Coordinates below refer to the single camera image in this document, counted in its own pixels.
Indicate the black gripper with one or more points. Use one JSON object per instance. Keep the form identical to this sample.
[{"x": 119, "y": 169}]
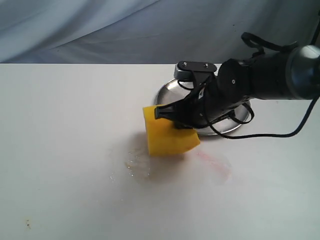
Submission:
[{"x": 212, "y": 101}]

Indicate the white backdrop cloth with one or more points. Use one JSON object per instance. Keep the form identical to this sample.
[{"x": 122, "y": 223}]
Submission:
[{"x": 147, "y": 31}]

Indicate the round steel plate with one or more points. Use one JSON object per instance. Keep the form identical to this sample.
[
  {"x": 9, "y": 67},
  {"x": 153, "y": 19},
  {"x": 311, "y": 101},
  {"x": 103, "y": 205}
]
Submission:
[{"x": 172, "y": 92}]

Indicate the black stand pole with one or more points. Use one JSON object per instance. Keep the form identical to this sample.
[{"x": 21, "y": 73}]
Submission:
[{"x": 315, "y": 36}]

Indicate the brown liquid spill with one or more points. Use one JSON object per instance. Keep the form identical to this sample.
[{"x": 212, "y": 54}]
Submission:
[{"x": 132, "y": 163}]

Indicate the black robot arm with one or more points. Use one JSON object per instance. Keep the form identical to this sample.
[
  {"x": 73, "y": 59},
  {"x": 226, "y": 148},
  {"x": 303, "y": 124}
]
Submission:
[{"x": 273, "y": 72}]

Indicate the yellow sponge block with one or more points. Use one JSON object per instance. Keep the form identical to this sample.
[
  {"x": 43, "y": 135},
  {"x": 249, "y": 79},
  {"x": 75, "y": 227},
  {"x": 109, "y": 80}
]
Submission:
[{"x": 163, "y": 139}]

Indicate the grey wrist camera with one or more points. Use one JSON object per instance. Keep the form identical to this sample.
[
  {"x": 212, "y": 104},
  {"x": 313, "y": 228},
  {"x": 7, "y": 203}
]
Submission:
[{"x": 184, "y": 69}]

